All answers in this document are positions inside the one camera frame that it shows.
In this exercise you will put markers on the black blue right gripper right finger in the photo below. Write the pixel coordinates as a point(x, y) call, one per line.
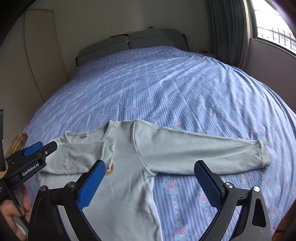
point(253, 221)

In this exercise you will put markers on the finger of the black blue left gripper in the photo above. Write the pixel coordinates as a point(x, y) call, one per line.
point(46, 222)

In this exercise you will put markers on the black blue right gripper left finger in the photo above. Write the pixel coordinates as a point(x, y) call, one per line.
point(38, 149)

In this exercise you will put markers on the pale green long-sleeve shirt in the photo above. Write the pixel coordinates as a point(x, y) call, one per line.
point(134, 152)

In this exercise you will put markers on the person's left hand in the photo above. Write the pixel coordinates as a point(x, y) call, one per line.
point(9, 210)

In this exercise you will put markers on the white louvered wardrobe doors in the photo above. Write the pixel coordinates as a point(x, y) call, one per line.
point(32, 70)

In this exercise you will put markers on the grey left headboard cushion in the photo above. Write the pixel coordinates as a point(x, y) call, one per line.
point(102, 49)

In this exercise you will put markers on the grey headboard cushion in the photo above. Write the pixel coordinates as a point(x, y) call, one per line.
point(102, 49)
point(158, 37)

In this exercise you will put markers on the blue floral striped bedsheet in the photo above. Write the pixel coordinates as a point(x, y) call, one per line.
point(186, 91)

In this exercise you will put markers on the grey right headboard cushion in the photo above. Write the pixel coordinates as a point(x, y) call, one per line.
point(158, 37)

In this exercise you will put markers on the window with railing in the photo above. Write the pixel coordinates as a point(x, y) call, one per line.
point(267, 25)

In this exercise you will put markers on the green curtain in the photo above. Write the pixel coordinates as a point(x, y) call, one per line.
point(226, 21)

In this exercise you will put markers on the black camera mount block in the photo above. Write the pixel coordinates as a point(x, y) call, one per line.
point(1, 143)

